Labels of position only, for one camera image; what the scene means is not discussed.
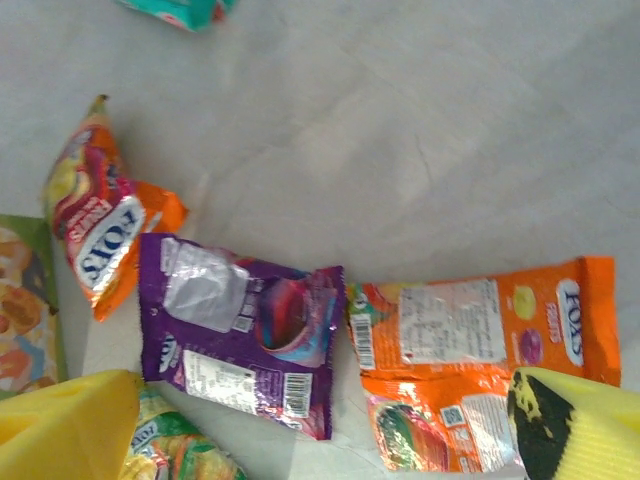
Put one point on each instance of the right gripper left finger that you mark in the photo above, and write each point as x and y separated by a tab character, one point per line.
60	435

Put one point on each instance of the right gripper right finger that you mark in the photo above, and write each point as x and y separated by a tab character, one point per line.
600	440

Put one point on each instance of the green Fox's candy packet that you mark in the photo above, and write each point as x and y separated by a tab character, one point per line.
175	450

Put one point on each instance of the orange Fox's fruits candy packet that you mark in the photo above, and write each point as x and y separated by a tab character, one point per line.
100	225
450	325

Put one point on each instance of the purple Fox's berries candy packet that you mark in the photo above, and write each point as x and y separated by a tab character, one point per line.
225	340

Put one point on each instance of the teal snack packet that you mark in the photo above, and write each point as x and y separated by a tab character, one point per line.
175	12

